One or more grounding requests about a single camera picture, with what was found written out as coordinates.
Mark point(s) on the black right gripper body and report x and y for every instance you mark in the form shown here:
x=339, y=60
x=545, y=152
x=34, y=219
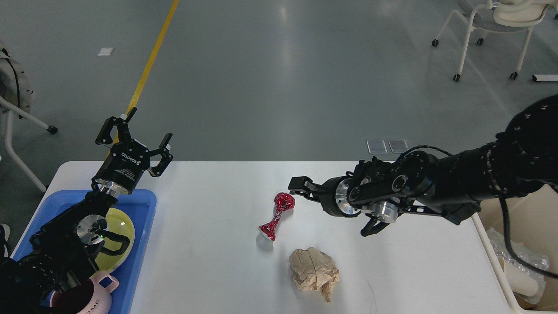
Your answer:
x=333, y=198

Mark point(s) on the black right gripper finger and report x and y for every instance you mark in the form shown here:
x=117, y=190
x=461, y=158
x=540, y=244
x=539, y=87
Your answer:
x=311, y=194
x=304, y=183

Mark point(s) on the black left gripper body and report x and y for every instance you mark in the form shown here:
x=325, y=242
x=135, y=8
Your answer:
x=123, y=168

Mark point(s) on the yellow plastic plate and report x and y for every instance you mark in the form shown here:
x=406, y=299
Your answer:
x=118, y=223

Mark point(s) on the brown paper ball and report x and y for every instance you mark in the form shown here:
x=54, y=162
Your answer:
x=314, y=270

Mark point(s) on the silver foil bag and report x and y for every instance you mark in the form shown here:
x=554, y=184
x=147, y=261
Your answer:
x=535, y=259

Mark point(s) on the white paper cup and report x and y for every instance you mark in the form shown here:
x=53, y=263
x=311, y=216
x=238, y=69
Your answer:
x=519, y=281

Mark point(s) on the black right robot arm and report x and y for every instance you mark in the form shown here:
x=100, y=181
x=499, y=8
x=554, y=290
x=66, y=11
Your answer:
x=521, y=160

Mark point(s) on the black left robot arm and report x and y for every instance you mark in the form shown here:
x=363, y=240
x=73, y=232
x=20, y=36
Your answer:
x=65, y=248

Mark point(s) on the red crumpled foil wrapper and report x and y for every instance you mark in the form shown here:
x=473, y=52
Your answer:
x=283, y=202

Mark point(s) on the blue plastic tray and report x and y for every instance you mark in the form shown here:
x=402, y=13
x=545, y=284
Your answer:
x=140, y=207

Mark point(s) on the beige jacket on chair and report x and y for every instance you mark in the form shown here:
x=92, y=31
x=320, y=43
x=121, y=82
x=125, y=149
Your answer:
x=15, y=85

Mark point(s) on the white chair left background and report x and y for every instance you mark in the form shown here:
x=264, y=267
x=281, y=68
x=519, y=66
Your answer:
x=12, y=113

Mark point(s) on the white chair background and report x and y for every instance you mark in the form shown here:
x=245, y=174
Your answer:
x=12, y=113
x=498, y=17

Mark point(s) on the pink mug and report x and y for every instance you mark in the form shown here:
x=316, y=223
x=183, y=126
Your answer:
x=91, y=297

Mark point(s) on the white shoe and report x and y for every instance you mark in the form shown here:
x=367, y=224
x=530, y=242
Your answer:
x=4, y=237

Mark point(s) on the white plastic bin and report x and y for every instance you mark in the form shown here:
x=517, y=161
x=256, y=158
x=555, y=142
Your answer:
x=533, y=222

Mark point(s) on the white chair right background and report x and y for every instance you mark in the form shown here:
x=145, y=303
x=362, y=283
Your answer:
x=498, y=17

